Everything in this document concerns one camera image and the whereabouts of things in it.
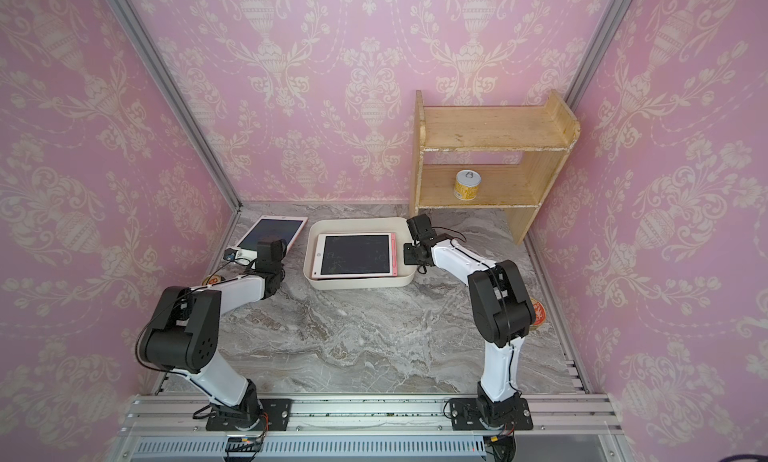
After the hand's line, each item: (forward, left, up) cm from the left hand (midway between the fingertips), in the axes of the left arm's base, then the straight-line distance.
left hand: (271, 245), depth 96 cm
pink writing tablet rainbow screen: (+13, +6, -7) cm, 16 cm away
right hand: (0, -47, -3) cm, 47 cm away
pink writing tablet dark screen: (+2, -26, -8) cm, 28 cm away
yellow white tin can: (+11, -61, +17) cm, 64 cm away
